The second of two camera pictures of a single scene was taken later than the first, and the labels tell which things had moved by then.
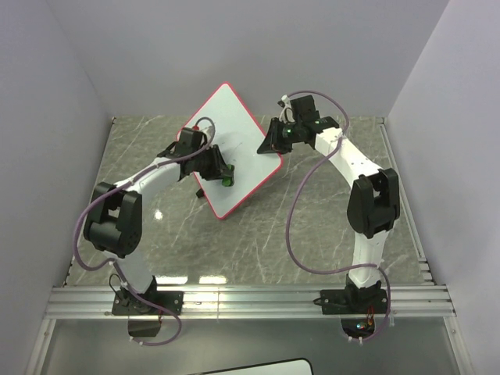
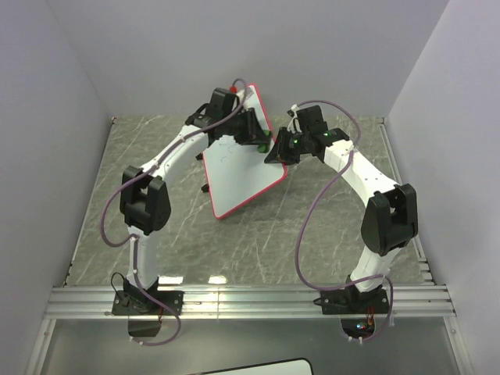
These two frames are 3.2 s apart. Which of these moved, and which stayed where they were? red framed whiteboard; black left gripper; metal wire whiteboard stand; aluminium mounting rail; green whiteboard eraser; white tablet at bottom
Moved: green whiteboard eraser; red framed whiteboard; black left gripper; metal wire whiteboard stand
Stayed: white tablet at bottom; aluminium mounting rail
